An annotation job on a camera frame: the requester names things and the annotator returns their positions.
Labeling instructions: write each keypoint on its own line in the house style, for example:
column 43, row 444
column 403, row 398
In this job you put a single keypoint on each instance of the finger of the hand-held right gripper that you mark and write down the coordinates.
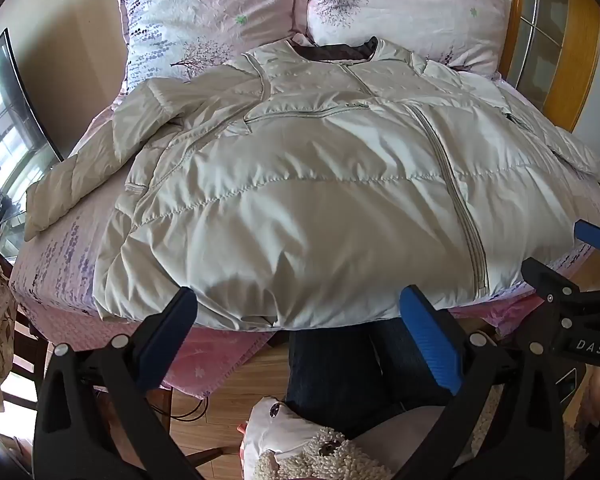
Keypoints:
column 550, row 280
column 596, row 237

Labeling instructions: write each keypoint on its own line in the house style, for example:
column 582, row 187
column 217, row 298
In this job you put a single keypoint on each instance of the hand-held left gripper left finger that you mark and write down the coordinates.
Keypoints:
column 169, row 321

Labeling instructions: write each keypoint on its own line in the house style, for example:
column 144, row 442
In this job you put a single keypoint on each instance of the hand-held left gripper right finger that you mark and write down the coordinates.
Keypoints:
column 430, row 332

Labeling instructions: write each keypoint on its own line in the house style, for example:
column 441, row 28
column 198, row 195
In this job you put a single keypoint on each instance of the white puffer jacket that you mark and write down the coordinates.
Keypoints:
column 300, row 185

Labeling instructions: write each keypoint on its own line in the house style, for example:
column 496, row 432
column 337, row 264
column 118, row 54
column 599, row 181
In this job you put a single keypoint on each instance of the person's dark trousers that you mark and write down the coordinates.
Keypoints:
column 340, row 365

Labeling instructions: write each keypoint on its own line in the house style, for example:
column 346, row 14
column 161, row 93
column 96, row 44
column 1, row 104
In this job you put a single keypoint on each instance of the pink floral bed sheet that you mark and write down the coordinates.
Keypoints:
column 65, row 280

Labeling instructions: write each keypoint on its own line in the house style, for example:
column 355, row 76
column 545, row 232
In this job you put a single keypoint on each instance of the dark wooden chair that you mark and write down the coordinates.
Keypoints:
column 27, row 345

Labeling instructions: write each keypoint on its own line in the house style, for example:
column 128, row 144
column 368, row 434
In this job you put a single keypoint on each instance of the white plush slipper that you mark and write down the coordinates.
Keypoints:
column 300, row 440

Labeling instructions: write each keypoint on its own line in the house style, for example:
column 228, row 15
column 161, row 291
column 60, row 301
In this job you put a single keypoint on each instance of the wooden glass door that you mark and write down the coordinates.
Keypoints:
column 550, row 35

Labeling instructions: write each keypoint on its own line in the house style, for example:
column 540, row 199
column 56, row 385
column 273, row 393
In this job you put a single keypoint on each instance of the dark framed window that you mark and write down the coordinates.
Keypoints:
column 15, row 150

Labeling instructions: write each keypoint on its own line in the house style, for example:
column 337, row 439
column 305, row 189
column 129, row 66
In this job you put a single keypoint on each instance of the pink tree print pillow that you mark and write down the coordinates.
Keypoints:
column 405, row 7

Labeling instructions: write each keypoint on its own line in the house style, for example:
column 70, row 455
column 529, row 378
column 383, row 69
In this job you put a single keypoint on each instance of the purple floral print pillow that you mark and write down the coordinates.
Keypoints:
column 200, row 15

